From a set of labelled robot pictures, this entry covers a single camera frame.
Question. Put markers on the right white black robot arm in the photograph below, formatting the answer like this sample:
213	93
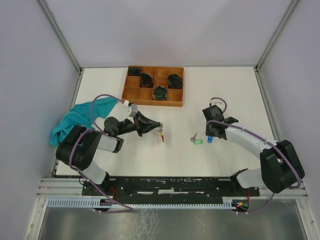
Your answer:
280	166

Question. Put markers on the rolled dark tie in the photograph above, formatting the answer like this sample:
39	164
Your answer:
175	81
134	71
146	81

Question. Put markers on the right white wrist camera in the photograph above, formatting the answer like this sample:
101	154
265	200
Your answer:
216	102

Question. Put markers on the grey slotted cable duct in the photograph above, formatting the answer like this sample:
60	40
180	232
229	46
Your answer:
98	203

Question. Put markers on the key with green tag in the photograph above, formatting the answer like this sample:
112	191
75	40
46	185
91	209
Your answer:
195	140

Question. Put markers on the rolled dark tie right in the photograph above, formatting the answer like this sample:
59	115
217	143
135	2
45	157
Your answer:
175	81

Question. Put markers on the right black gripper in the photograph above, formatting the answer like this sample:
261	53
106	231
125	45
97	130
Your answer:
208	132

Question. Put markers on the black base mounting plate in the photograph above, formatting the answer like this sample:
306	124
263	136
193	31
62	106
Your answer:
176	190

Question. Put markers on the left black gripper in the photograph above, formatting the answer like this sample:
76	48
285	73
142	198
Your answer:
145	123

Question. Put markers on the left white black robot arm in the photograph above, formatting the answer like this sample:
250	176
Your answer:
79	147

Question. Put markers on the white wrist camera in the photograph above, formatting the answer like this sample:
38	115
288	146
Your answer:
132	110
216	102

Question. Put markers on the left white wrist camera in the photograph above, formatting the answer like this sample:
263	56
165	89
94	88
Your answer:
132	110

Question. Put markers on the key with blue tag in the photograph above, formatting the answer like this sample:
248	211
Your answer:
209	139

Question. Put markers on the teal cloth towel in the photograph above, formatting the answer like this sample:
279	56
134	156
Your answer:
80	114

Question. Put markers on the rolled dark tie top left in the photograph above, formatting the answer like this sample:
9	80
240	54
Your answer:
134	71

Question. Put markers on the rolled dark tie centre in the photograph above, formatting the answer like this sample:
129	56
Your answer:
146	81

